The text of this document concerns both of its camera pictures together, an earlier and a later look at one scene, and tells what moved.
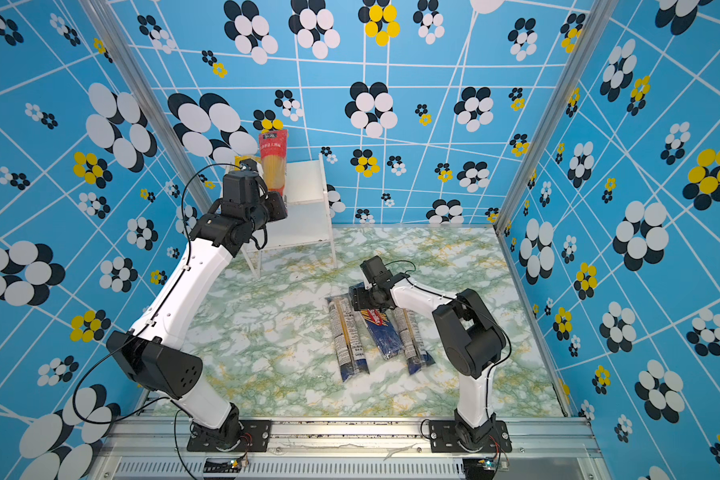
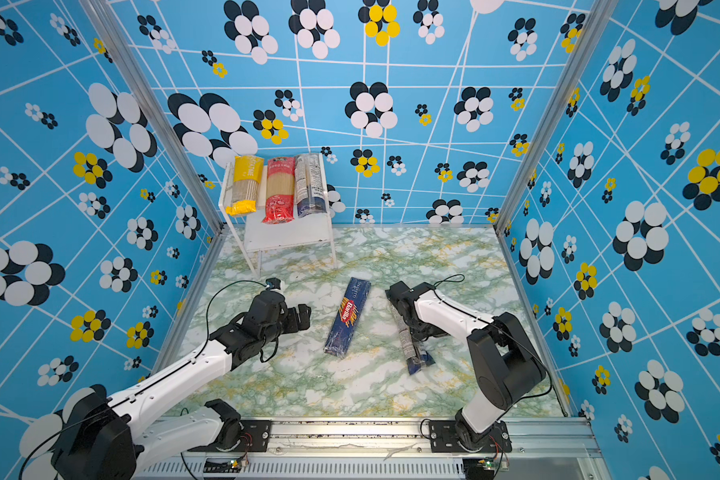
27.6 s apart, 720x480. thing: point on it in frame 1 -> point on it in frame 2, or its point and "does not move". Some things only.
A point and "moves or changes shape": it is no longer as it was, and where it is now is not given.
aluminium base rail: [353, 448] does not move
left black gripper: [275, 200] -> [295, 324]
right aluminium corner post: [593, 27] does not move
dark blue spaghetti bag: [383, 332] -> [347, 318]
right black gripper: [359, 299] -> [418, 335]
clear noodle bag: [348, 336] -> [310, 184]
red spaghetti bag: [273, 148] moves or changes shape
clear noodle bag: [416, 353] does not move
